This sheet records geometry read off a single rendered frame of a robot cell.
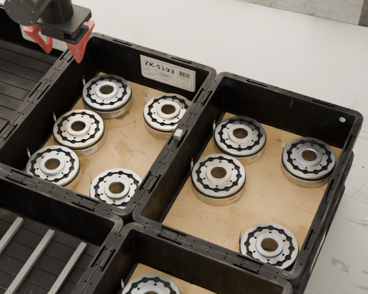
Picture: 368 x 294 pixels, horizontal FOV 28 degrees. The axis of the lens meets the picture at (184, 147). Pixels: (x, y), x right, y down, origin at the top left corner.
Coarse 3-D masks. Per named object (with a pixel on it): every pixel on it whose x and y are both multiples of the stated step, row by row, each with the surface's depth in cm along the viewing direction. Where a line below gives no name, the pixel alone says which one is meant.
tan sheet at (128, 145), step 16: (144, 96) 156; (128, 112) 153; (112, 128) 150; (128, 128) 150; (144, 128) 150; (48, 144) 148; (112, 144) 148; (128, 144) 148; (144, 144) 148; (160, 144) 148; (80, 160) 145; (96, 160) 145; (112, 160) 145; (128, 160) 145; (144, 160) 145; (96, 176) 142; (144, 176) 142; (80, 192) 140
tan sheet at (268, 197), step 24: (264, 168) 143; (192, 192) 139; (264, 192) 139; (288, 192) 139; (312, 192) 139; (168, 216) 136; (192, 216) 136; (216, 216) 136; (240, 216) 136; (264, 216) 136; (288, 216) 136; (312, 216) 135; (216, 240) 132; (240, 240) 132
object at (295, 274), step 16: (240, 80) 145; (256, 80) 145; (208, 96) 144; (288, 96) 142; (304, 96) 142; (336, 112) 140; (352, 112) 139; (192, 128) 137; (352, 128) 136; (176, 144) 134; (352, 144) 134; (160, 176) 131; (336, 176) 129; (144, 192) 127; (144, 208) 126; (320, 208) 124; (144, 224) 123; (160, 224) 123; (320, 224) 122; (192, 240) 121; (304, 240) 120; (240, 256) 119; (304, 256) 118; (272, 272) 116; (288, 272) 116
